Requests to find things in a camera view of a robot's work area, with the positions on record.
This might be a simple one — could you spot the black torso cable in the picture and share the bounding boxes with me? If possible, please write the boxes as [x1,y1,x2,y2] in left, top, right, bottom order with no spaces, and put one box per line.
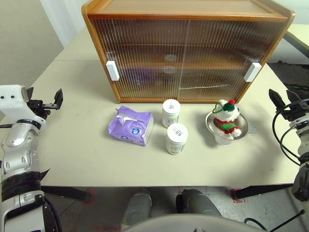
[244,210,305,230]

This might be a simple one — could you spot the black table leg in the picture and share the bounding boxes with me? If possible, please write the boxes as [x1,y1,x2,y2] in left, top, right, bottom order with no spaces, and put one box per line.
[42,186,91,201]
[235,184,294,200]

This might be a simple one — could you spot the white lidded plastic jar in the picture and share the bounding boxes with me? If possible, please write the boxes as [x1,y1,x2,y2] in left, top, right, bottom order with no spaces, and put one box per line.
[165,123,189,156]
[161,99,181,128]

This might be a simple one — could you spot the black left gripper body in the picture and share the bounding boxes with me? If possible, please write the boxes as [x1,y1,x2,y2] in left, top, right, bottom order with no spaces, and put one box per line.
[27,98,60,119]

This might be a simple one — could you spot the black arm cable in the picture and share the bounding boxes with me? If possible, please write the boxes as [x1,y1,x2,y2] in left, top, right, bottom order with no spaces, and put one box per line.
[0,123,61,232]
[272,102,306,166]

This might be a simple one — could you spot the white red green plush stocking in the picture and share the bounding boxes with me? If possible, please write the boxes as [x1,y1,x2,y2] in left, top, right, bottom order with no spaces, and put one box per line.
[211,98,243,141]

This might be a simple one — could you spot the silver metal bowl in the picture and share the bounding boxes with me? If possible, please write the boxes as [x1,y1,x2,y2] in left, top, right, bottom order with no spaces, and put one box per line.
[205,112,255,147]

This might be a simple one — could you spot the purple tissue pack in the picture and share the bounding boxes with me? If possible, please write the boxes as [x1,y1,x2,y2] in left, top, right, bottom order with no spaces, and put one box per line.
[108,105,155,147]

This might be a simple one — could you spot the dark grey rounded shape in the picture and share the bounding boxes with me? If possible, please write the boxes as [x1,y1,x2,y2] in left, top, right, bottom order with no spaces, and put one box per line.
[123,188,153,225]
[176,188,222,217]

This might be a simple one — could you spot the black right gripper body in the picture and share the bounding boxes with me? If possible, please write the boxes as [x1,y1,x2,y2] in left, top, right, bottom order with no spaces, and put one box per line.
[281,99,309,124]

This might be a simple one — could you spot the dark olive metal frame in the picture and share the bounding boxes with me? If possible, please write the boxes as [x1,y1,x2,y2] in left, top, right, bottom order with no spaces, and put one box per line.
[283,31,309,57]

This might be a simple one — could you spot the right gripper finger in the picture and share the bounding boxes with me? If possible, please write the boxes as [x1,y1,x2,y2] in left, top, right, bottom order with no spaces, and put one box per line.
[286,89,302,105]
[269,88,288,114]

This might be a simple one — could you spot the wooden cabinet with shelf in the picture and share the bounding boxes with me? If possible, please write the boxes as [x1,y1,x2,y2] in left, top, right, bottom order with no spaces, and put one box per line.
[81,0,296,104]

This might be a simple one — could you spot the white door handle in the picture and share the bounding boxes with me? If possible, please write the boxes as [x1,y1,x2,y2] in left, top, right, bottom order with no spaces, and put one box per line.
[243,62,262,83]
[105,60,121,82]

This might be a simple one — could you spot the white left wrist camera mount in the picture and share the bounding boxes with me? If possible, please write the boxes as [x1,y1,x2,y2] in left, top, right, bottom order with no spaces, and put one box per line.
[0,84,47,131]

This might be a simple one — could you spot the ribbed glass sliding door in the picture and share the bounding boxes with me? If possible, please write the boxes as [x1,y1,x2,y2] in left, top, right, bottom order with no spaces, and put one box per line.
[178,18,288,102]
[91,18,189,102]

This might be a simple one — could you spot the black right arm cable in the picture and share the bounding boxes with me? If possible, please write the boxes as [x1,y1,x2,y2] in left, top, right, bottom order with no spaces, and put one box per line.
[272,102,306,166]

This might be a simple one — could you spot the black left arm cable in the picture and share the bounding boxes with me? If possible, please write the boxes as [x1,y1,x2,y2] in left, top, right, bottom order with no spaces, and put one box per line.
[0,123,61,232]

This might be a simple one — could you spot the grey curved robot torso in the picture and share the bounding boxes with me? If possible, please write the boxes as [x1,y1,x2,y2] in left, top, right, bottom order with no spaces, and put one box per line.
[123,214,264,232]

